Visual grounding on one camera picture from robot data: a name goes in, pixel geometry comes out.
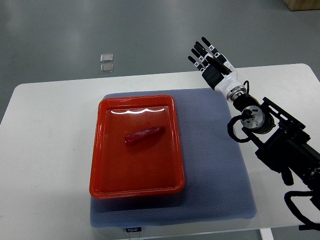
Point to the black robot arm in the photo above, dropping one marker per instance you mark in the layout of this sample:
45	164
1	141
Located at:
280	138

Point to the red pepper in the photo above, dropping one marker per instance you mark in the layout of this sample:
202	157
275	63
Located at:
141	134

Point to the blue-grey mesh mat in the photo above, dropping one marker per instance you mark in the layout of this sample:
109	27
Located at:
217	185

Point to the black mat label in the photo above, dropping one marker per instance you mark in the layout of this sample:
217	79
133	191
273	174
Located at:
133	229

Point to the cardboard box corner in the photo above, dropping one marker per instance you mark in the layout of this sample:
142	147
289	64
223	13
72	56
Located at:
302	5

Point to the white table leg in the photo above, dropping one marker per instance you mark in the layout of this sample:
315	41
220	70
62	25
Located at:
266	234

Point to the red plastic tray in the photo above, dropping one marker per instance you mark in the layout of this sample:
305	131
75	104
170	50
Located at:
152	166

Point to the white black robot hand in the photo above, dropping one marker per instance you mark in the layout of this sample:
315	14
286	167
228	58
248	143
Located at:
216	70

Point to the upper floor socket plate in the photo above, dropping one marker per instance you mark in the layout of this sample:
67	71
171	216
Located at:
106	57

